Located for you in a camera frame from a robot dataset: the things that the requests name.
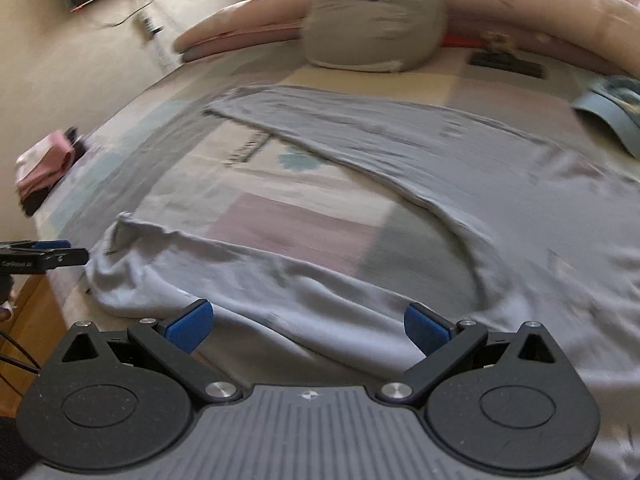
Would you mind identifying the grey-blue pants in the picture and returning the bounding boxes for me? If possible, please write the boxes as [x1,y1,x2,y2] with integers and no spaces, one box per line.
[87,86,639,479]

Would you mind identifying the pink clothes pile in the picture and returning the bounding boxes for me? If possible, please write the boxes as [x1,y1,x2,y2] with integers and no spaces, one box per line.
[15,127,87,218]

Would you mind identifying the person's right hand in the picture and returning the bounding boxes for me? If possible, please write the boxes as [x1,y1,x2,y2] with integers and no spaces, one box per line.
[0,274,14,323]

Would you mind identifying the patchwork bed sheet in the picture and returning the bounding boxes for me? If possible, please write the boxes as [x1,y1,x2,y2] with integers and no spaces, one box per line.
[35,41,639,330]

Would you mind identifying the blue baseball cap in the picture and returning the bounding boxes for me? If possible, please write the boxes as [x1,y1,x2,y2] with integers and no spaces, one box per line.
[572,76,640,159]

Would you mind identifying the black phone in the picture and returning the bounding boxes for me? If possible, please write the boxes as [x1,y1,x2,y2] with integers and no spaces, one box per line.
[468,51,547,79]

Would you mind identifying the orange red object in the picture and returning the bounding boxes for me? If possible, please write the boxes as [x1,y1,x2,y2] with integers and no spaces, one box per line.
[442,32,483,49]

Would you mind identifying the pink folded quilt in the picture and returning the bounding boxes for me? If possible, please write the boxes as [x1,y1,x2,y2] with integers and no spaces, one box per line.
[174,0,639,76]

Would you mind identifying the grey cat face cushion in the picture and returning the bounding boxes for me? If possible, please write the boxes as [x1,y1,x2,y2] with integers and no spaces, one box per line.
[302,0,448,73]

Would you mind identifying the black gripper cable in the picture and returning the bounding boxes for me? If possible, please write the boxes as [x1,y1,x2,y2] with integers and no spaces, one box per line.
[0,331,42,376]

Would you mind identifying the wall power strip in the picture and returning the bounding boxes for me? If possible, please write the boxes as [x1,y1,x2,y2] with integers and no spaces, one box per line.
[136,12,164,41]

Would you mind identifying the brown flower hair tie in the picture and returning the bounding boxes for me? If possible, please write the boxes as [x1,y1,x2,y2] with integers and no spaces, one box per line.
[479,31,519,57]

